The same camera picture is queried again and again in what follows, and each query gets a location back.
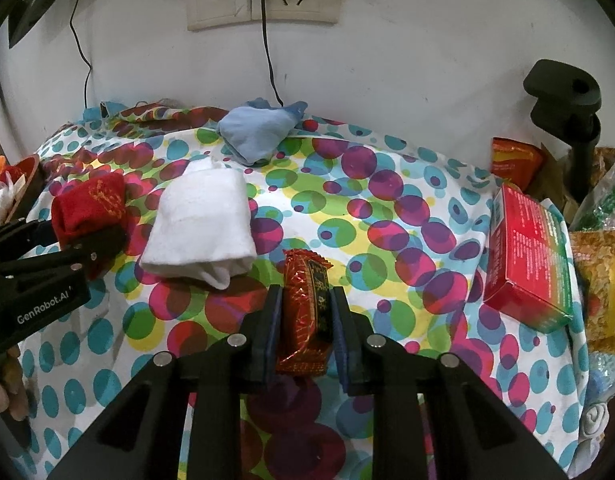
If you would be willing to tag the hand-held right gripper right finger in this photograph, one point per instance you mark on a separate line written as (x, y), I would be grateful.
(340, 345)

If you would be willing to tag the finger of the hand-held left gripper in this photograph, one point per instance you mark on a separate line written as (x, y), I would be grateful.
(87, 260)
(22, 240)

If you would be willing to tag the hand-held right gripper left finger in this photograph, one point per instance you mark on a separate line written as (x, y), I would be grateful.
(273, 330)

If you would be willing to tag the red gold candy packet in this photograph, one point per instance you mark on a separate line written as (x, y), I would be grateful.
(302, 310)

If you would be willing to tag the red sock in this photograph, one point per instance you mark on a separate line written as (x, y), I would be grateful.
(87, 205)

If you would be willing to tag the white sock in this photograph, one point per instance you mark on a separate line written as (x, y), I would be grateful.
(202, 220)
(595, 420)

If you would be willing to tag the person's left hand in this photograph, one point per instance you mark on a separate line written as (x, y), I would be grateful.
(18, 390)

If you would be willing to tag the polka dot cloth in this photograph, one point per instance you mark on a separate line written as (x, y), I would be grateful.
(387, 200)

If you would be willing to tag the light blue sock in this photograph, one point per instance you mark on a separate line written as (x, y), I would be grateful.
(255, 130)

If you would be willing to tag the red and green box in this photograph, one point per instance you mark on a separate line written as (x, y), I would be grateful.
(525, 250)

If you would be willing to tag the red snack packet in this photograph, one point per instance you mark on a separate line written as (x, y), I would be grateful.
(515, 165)

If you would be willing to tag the white rolled sock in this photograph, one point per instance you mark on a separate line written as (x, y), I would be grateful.
(595, 420)

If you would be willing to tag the pale blue plastic bag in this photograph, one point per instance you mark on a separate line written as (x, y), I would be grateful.
(607, 370)

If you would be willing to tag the yellow snack packet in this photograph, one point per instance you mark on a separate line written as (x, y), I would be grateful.
(607, 285)

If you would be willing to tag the green clear packet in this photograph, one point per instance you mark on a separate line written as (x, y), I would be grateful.
(605, 200)

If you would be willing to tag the black clamp stand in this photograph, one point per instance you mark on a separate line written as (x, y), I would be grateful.
(562, 85)

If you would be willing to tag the dark frame edge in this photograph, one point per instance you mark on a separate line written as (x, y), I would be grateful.
(22, 20)

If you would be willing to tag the white wall socket plate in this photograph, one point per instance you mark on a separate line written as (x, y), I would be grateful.
(217, 7)
(297, 5)

